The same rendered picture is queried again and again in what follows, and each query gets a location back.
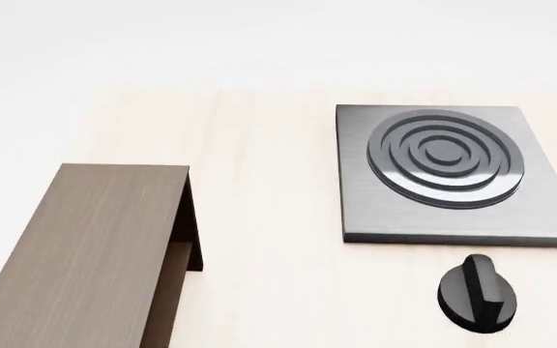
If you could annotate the grey metal stove plate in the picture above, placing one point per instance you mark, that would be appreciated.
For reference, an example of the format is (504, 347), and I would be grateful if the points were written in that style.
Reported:
(445, 174)

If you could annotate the brown wooden cabinet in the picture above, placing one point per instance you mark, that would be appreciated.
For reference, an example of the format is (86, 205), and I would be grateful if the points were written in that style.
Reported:
(80, 261)

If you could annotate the black stove knob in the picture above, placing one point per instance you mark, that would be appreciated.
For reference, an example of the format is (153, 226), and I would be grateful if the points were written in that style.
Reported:
(477, 295)

